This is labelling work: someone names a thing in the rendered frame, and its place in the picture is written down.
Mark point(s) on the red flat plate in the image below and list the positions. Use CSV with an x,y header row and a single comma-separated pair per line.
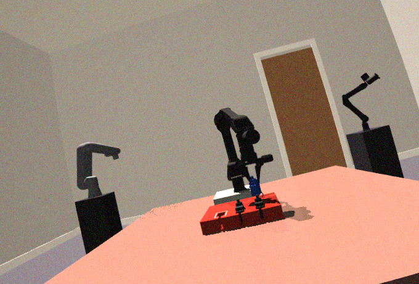
x,y
240,213

